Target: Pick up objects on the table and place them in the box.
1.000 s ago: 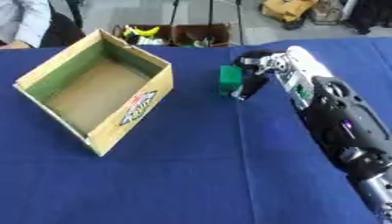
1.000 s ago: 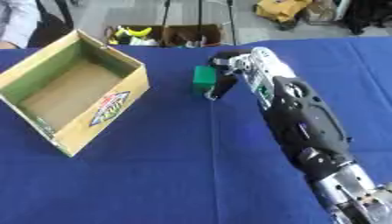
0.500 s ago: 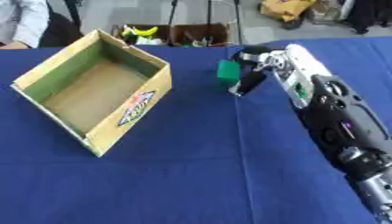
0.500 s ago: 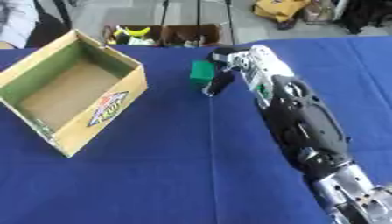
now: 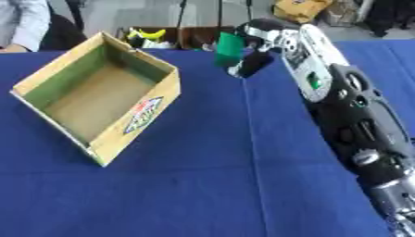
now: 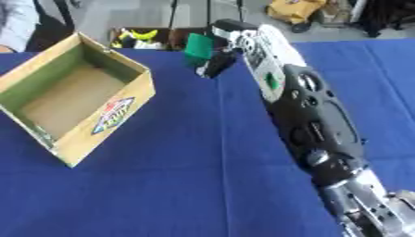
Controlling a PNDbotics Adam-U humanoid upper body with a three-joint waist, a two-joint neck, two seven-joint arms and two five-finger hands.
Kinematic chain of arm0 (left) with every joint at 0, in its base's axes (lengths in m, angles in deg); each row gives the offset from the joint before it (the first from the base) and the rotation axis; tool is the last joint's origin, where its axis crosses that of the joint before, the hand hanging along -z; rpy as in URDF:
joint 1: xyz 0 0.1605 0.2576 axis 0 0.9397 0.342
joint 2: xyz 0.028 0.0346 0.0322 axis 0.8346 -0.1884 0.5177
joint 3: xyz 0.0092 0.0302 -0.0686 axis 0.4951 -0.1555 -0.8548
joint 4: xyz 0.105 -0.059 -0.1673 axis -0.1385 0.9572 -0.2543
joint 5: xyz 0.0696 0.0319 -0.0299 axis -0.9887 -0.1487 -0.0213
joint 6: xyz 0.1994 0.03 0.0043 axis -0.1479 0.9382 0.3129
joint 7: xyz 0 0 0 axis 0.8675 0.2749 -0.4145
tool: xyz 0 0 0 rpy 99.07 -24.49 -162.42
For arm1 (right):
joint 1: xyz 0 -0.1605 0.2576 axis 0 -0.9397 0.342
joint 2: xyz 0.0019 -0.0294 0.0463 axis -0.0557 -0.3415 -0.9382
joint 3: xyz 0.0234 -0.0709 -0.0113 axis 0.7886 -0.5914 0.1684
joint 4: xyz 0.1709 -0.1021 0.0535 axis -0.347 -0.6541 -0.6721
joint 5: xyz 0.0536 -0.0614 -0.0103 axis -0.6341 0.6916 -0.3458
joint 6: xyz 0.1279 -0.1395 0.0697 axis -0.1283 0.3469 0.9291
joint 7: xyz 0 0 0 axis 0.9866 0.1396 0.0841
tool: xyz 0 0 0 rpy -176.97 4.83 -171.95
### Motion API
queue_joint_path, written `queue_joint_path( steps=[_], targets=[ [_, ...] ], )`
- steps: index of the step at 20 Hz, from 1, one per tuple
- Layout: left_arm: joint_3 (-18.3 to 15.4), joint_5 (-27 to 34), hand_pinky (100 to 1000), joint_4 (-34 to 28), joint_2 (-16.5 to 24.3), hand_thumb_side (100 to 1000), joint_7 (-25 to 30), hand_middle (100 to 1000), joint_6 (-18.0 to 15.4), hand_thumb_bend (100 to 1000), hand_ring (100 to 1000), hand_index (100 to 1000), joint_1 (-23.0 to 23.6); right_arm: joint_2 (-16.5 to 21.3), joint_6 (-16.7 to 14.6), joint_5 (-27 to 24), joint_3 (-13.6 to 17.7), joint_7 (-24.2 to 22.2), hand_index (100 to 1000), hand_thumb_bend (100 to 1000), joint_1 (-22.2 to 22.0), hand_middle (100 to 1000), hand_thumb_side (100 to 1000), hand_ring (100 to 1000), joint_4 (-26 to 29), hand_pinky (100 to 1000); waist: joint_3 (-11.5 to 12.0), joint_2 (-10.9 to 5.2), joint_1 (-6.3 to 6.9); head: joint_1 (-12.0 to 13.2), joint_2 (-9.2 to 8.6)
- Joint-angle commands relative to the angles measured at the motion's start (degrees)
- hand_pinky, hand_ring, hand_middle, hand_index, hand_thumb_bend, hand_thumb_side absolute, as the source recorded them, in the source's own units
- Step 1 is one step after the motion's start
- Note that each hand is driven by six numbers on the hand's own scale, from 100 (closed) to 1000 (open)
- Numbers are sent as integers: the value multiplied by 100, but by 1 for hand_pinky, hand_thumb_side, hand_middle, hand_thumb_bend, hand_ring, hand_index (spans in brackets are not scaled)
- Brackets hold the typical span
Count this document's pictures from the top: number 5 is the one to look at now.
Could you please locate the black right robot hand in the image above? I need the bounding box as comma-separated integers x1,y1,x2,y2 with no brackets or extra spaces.
225,18,302,80

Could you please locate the tan cardboard box green inside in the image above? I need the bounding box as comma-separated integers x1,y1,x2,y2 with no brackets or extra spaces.
7,31,182,168

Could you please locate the black tripod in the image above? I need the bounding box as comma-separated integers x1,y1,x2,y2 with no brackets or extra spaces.
173,0,257,50

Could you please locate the brown crate with toys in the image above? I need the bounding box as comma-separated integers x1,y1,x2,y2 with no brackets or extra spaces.
115,25,237,52

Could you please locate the yellow toy banana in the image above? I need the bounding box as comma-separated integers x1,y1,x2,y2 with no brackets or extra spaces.
124,28,169,41

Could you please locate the person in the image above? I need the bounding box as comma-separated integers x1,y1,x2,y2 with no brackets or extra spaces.
0,0,90,54

